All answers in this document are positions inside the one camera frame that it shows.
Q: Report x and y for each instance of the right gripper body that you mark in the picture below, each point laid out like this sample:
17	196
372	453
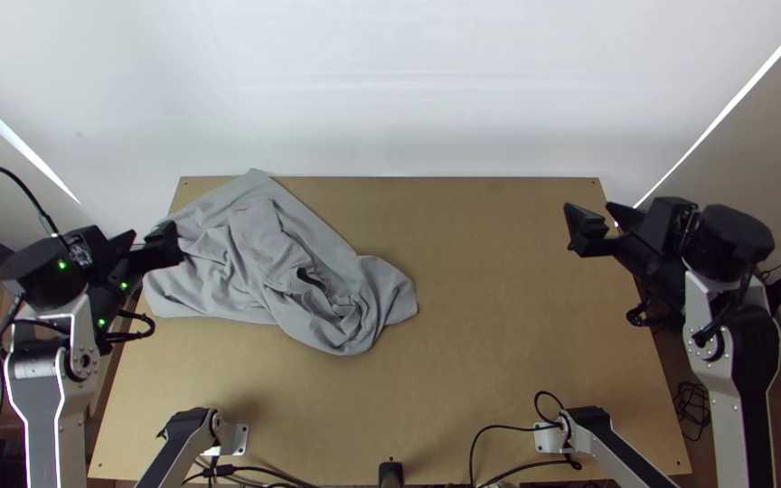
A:
641	254

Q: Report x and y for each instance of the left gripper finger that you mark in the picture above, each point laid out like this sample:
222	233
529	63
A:
123	243
163	247

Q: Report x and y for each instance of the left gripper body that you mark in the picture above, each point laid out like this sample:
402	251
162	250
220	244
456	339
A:
126	266

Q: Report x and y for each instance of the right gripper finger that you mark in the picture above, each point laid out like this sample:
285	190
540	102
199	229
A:
584	224
628	218

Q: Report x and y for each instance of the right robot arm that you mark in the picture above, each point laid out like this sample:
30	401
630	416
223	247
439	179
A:
729	379

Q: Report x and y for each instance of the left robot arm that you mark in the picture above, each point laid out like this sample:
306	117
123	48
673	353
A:
45	393

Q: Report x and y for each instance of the grey t-shirt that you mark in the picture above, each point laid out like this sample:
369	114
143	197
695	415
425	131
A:
262	264

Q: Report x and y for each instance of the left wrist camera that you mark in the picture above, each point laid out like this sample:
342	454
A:
89	247

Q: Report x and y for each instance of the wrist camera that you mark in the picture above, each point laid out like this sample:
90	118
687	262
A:
668	224
89	247

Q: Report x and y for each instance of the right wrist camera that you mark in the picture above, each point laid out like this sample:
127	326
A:
668	224

